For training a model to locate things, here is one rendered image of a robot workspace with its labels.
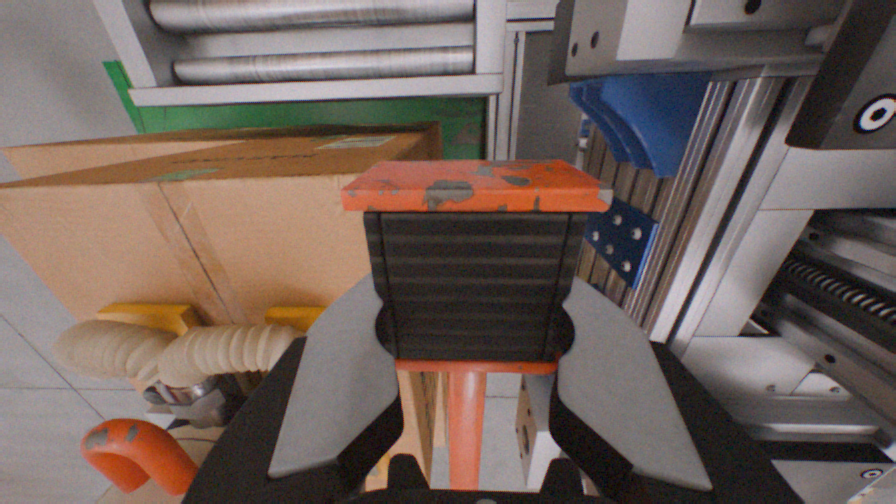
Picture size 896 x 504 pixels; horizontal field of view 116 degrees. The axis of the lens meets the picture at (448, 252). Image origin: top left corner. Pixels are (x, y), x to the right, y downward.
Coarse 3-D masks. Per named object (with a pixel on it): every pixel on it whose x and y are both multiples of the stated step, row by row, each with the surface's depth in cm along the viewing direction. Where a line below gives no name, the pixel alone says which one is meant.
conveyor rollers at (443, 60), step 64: (192, 0) 51; (256, 0) 50; (320, 0) 50; (384, 0) 49; (448, 0) 49; (192, 64) 55; (256, 64) 55; (320, 64) 54; (384, 64) 54; (448, 64) 53
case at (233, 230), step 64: (0, 192) 26; (64, 192) 26; (128, 192) 26; (192, 192) 26; (256, 192) 25; (320, 192) 25; (64, 256) 30; (128, 256) 29; (192, 256) 29; (256, 256) 29; (320, 256) 28; (256, 320) 33; (256, 384) 38
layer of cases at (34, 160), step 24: (48, 144) 68; (72, 144) 65; (96, 144) 64; (120, 144) 63; (144, 144) 63; (168, 144) 63; (192, 144) 63; (216, 144) 62; (432, 144) 73; (24, 168) 67; (48, 168) 67; (72, 168) 66
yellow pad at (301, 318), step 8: (272, 312) 30; (280, 312) 30; (288, 312) 30; (296, 312) 30; (304, 312) 30; (312, 312) 30; (320, 312) 30; (272, 320) 30; (280, 320) 30; (288, 320) 30; (296, 320) 30; (304, 320) 30; (312, 320) 30; (296, 328) 30; (304, 328) 30; (384, 456) 42; (376, 464) 43; (384, 464) 43; (376, 472) 43; (384, 472) 44
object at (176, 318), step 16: (112, 304) 32; (128, 304) 32; (144, 304) 32; (160, 304) 32; (176, 304) 32; (112, 320) 31; (128, 320) 31; (144, 320) 31; (160, 320) 30; (176, 320) 30; (192, 320) 31; (176, 336) 31; (160, 400) 32
